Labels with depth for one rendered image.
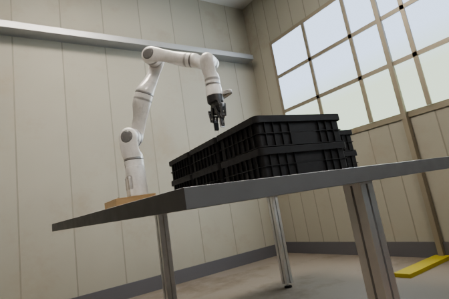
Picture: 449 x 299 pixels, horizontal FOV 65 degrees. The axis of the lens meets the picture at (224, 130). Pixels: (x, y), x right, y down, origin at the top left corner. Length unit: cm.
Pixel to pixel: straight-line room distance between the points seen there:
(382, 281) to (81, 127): 287
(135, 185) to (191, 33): 292
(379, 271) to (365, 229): 11
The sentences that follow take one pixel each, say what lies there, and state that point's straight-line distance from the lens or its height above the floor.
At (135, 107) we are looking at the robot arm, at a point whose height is 118.
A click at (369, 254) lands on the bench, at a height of 47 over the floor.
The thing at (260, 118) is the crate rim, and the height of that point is 92.
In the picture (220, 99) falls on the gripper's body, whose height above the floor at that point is 111.
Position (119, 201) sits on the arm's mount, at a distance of 163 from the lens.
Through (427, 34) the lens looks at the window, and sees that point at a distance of 327.
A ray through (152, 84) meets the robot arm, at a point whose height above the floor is 129.
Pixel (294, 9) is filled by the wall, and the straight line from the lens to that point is 425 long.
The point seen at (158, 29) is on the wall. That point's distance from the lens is 415.
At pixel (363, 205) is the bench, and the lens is 106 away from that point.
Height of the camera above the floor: 66
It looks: 12 degrees up
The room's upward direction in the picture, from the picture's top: 9 degrees counter-clockwise
